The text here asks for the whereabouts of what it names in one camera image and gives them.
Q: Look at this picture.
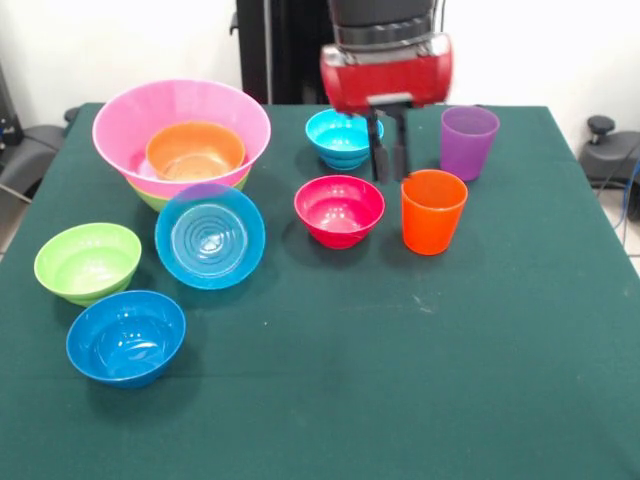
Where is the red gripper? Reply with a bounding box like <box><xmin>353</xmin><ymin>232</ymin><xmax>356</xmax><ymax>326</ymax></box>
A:
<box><xmin>319</xmin><ymin>32</ymin><xmax>454</xmax><ymax>183</ymax></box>

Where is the small red bowl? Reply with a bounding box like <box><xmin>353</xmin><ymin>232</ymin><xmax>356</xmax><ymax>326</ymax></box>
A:
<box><xmin>293</xmin><ymin>174</ymin><xmax>386</xmax><ymax>250</ymax></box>

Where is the orange bowl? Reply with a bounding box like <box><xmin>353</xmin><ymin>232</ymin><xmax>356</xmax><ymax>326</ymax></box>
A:
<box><xmin>145</xmin><ymin>121</ymin><xmax>247</xmax><ymax>182</ymax></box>

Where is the wide light blue bowl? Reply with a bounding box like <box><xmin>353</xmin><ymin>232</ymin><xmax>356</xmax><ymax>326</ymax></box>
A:
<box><xmin>154</xmin><ymin>183</ymin><xmax>267</xmax><ymax>291</ymax></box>

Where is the large pink bowl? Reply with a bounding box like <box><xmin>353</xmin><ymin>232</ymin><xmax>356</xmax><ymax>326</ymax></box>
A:
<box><xmin>91</xmin><ymin>78</ymin><xmax>272</xmax><ymax>200</ymax></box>

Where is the small light blue footed bowl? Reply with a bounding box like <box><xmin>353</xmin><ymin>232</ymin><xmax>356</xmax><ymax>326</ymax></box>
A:
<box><xmin>305</xmin><ymin>107</ymin><xmax>385</xmax><ymax>172</ymax></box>

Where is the purple cup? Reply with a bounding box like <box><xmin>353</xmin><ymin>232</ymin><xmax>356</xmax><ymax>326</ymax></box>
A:
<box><xmin>439</xmin><ymin>105</ymin><xmax>501</xmax><ymax>182</ymax></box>

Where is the orange cup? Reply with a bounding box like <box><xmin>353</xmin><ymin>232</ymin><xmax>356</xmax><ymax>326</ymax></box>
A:
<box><xmin>400</xmin><ymin>169</ymin><xmax>469</xmax><ymax>257</ymax></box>

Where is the dark green tablecloth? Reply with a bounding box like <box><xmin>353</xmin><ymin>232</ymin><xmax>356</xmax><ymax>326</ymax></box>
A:
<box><xmin>0</xmin><ymin>102</ymin><xmax>640</xmax><ymax>480</ymax></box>

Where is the black equipment with knob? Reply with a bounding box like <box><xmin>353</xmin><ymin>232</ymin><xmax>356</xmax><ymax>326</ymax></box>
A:
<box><xmin>579</xmin><ymin>115</ymin><xmax>640</xmax><ymax>224</ymax></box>

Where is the large green bowl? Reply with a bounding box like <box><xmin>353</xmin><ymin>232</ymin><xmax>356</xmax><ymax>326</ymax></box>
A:
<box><xmin>127</xmin><ymin>172</ymin><xmax>251</xmax><ymax>214</ymax></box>

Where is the small green bowl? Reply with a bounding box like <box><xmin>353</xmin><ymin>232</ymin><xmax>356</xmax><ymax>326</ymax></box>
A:
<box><xmin>33</xmin><ymin>222</ymin><xmax>143</xmax><ymax>308</ymax></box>

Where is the dark blue bowl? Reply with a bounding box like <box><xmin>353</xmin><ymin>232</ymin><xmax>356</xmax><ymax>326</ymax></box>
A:
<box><xmin>65</xmin><ymin>290</ymin><xmax>187</xmax><ymax>390</ymax></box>

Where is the black and grey equipment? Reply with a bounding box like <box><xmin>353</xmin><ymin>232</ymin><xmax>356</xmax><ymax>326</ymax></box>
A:
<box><xmin>0</xmin><ymin>59</ymin><xmax>69</xmax><ymax>201</ymax></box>

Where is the black wall cable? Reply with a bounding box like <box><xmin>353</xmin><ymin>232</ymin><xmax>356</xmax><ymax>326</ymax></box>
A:
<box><xmin>429</xmin><ymin>0</ymin><xmax>454</xmax><ymax>36</ymax></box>

